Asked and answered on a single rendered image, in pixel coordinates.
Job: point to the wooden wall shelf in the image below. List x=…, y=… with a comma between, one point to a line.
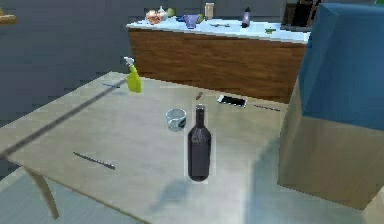
x=7, y=17

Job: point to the dark pepper shaker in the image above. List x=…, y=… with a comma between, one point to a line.
x=246, y=17

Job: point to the yellow-green spray bottle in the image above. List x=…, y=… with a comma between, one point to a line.
x=134, y=80

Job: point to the clear glass cup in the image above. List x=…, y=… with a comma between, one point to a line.
x=175, y=120

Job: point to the green apple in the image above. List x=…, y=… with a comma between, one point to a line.
x=170, y=12

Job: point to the thin dark pencil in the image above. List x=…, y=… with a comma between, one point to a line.
x=111, y=85

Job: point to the small green object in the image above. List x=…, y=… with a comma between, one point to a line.
x=270, y=31

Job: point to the beige wooden table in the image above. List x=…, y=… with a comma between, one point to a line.
x=133, y=140

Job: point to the pink round vase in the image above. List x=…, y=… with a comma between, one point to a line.
x=153, y=16

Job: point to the small brown utensil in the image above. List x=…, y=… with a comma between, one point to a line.
x=199, y=96

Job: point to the long dark knife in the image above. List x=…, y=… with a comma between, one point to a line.
x=94, y=161

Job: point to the blue-grey glass bowl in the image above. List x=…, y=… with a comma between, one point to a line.
x=190, y=20

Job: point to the dark flat utensil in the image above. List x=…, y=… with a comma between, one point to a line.
x=220, y=25

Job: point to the dark wine bottle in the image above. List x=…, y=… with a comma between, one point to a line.
x=199, y=153

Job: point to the thin dark pen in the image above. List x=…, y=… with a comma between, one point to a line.
x=266, y=107

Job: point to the wooden kitchen counter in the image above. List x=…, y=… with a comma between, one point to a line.
x=216, y=60

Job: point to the blue-backed wooden chair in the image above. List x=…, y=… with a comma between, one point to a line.
x=336, y=116

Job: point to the dark wooden chair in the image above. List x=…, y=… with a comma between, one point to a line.
x=301, y=13

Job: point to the black smartphone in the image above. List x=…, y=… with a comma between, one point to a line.
x=232, y=101

